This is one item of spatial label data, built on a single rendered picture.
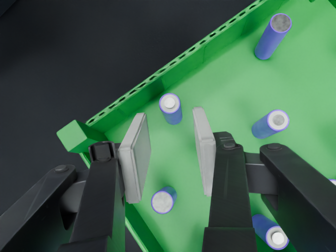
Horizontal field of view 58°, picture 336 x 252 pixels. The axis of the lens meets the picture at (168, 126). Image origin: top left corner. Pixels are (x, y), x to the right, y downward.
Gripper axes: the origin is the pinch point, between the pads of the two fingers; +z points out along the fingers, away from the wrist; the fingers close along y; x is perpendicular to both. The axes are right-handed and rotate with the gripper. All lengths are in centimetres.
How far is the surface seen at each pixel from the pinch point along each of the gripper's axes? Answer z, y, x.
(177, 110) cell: 7.8, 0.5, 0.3
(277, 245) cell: 2.9, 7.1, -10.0
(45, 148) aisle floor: 59, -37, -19
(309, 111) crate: 13.2, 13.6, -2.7
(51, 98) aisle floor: 65, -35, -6
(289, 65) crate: 15.4, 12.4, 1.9
